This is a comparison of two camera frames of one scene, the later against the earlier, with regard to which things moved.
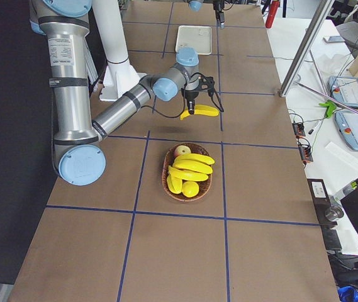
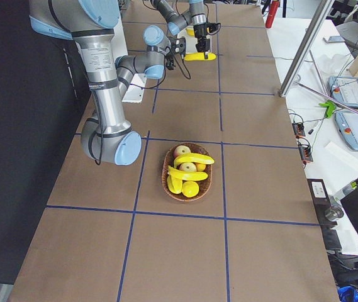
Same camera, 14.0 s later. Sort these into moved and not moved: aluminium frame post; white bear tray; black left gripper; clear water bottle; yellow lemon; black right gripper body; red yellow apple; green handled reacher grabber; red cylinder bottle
Moved: black left gripper; black right gripper body
Not moved: green handled reacher grabber; red cylinder bottle; aluminium frame post; white bear tray; red yellow apple; yellow lemon; clear water bottle
